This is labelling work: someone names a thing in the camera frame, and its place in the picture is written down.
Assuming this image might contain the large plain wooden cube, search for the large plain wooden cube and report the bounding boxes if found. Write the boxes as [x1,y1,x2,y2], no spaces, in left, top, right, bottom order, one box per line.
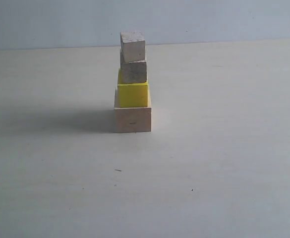
[114,89,152,133]

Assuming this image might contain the yellow painted wooden cube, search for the yellow painted wooden cube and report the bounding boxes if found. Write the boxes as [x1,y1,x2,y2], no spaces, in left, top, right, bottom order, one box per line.
[117,69,149,108]

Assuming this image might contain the medium plain wooden cube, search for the medium plain wooden cube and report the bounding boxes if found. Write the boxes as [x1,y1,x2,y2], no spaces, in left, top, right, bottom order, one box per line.
[120,50,147,83]

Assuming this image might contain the small plain wooden cube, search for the small plain wooden cube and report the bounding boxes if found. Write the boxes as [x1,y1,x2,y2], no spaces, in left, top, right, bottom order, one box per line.
[120,31,145,62]

